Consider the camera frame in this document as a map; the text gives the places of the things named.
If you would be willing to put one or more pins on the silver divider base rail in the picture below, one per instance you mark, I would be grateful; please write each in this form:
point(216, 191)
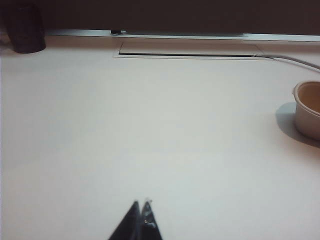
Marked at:
point(275, 37)

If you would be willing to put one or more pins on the small black divider clamp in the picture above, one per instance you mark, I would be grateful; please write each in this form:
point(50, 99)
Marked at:
point(116, 32)

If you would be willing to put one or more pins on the black cylindrical cup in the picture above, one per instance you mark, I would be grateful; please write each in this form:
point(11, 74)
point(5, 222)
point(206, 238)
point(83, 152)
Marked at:
point(23, 27)

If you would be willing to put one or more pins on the beige paper lunch box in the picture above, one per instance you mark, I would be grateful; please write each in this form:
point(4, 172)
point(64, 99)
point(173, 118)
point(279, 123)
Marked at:
point(306, 117)

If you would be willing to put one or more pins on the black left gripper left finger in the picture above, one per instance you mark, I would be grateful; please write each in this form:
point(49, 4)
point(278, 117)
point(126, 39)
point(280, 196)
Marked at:
point(130, 225)

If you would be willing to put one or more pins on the grey-brown desk divider panel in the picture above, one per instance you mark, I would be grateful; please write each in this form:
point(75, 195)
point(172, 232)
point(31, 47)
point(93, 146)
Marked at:
point(175, 15)

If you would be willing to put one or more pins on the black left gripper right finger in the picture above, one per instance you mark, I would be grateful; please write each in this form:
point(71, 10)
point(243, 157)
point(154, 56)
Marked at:
point(150, 227)

